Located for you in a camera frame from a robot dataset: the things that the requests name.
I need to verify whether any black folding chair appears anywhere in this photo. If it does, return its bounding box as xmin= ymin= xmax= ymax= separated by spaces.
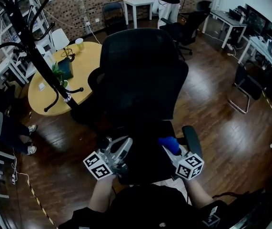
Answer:
xmin=102 ymin=1 xmax=127 ymax=36

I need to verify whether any black chair headrest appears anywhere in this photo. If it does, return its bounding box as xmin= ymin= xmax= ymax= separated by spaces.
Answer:
xmin=101 ymin=28 xmax=178 ymax=67

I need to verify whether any person in black jacket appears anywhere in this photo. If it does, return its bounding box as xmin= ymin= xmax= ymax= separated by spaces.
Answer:
xmin=58 ymin=184 xmax=270 ymax=229

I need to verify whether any black chair armrest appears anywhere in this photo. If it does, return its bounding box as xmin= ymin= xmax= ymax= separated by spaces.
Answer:
xmin=176 ymin=125 xmax=203 ymax=159

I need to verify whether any yellow cup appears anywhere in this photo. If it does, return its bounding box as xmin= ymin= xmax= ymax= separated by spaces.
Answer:
xmin=74 ymin=38 xmax=85 ymax=52

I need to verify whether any round wooden table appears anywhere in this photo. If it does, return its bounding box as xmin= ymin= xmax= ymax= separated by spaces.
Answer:
xmin=27 ymin=41 xmax=103 ymax=117

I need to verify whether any black office chair seat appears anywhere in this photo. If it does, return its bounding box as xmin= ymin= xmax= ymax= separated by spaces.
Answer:
xmin=116 ymin=120 xmax=191 ymax=185

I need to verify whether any dark box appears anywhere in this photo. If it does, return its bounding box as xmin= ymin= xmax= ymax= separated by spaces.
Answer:
xmin=57 ymin=58 xmax=74 ymax=80

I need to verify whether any green plant in white pot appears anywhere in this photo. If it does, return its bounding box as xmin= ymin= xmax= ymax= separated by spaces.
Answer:
xmin=51 ymin=61 xmax=71 ymax=91

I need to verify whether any black coat rack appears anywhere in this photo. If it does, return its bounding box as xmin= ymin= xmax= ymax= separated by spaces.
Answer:
xmin=0 ymin=0 xmax=84 ymax=113

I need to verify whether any black chair chrome frame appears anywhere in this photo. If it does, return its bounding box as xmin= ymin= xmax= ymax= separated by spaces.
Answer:
xmin=227 ymin=63 xmax=265 ymax=115

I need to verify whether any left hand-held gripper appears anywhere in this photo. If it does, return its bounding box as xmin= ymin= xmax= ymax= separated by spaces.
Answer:
xmin=82 ymin=136 xmax=133 ymax=181

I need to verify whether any blue cloth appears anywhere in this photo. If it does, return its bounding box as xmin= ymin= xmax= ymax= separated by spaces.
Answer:
xmin=158 ymin=136 xmax=182 ymax=156

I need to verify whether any black bag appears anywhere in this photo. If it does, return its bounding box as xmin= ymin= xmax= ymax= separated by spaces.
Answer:
xmin=212 ymin=187 xmax=270 ymax=224

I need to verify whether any black office chair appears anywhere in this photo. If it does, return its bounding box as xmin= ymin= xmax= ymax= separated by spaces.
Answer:
xmin=159 ymin=9 xmax=211 ymax=56
xmin=87 ymin=56 xmax=190 ymax=123

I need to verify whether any white floor cable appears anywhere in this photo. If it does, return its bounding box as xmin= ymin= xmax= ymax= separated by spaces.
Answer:
xmin=11 ymin=151 xmax=30 ymax=186

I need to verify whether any person's left forearm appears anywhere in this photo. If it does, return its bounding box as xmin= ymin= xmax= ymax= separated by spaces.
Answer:
xmin=88 ymin=175 xmax=119 ymax=215

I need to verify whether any white square table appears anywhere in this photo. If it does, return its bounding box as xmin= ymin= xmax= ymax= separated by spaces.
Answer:
xmin=122 ymin=0 xmax=160 ymax=30

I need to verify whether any dark glass partition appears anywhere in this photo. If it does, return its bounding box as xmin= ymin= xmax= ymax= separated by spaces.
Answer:
xmin=245 ymin=3 xmax=272 ymax=48

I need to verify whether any yellow black floor tape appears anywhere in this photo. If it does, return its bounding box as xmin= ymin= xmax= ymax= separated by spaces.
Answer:
xmin=27 ymin=179 xmax=59 ymax=229

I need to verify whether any white desk grey top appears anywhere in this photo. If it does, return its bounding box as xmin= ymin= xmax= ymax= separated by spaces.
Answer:
xmin=202 ymin=9 xmax=248 ymax=49

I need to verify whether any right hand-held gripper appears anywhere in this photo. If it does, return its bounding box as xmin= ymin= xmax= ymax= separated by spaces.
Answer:
xmin=162 ymin=146 xmax=205 ymax=181

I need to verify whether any person's right forearm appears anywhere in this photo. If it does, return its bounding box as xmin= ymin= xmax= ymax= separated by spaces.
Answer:
xmin=184 ymin=177 xmax=215 ymax=210

